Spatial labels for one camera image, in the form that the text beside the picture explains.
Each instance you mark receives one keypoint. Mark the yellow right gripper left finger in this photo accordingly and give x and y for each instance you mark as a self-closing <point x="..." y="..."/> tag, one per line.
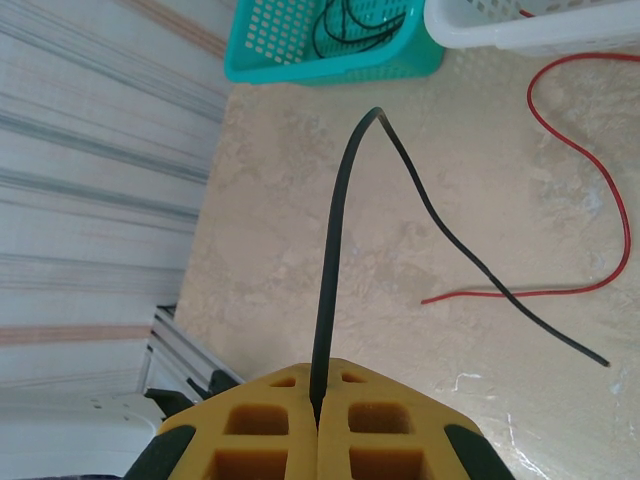
<point x="260" y="450"/>

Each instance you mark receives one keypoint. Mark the aluminium table frame rail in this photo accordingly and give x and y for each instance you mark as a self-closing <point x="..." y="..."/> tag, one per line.
<point x="170" y="340"/>

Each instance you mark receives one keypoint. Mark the white perforated plastic basket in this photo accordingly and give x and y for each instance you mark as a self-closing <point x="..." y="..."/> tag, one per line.
<point x="500" y="35"/>

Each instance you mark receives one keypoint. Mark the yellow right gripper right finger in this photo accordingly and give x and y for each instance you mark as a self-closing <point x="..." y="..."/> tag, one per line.
<point x="330" y="450"/>

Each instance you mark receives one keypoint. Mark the black mounting bracket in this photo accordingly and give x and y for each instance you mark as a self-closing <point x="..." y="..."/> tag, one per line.
<point x="220" y="382"/>

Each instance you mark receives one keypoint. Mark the teal perforated plastic basket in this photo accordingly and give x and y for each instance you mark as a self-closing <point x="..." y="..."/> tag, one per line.
<point x="325" y="72"/>

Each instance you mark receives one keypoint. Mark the white plastic housing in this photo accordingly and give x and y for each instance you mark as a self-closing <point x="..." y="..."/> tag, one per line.
<point x="75" y="435"/>

